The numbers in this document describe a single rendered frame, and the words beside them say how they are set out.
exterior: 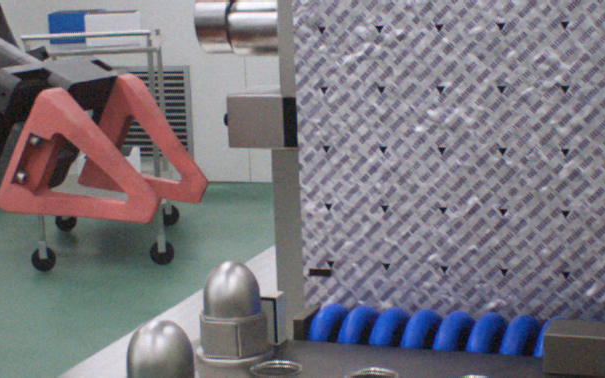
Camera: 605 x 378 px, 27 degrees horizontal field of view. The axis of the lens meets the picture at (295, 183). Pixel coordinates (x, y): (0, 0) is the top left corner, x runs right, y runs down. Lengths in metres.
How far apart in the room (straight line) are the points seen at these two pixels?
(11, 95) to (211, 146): 6.19
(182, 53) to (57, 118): 6.20
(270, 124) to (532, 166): 0.18
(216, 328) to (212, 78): 6.21
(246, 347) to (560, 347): 0.14
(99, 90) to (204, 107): 6.12
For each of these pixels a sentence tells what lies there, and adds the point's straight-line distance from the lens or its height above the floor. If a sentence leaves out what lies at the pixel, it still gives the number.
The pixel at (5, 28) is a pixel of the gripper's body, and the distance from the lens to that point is 1.27.
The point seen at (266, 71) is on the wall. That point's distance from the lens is 6.66.
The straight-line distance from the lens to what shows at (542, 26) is 0.60.
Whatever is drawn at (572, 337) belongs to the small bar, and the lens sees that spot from 0.56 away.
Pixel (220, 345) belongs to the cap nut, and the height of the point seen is 1.04.
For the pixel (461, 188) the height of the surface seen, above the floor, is 1.10.
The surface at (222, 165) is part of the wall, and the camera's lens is 6.83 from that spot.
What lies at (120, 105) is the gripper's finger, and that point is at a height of 1.14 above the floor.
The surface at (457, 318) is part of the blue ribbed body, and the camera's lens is 0.61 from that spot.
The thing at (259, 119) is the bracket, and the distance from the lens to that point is 0.73.
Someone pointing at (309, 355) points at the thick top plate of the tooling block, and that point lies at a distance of 0.60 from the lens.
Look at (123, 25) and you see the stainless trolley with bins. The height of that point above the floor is 0.97.
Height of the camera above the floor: 1.21
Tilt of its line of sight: 10 degrees down
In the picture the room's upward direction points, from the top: 2 degrees counter-clockwise
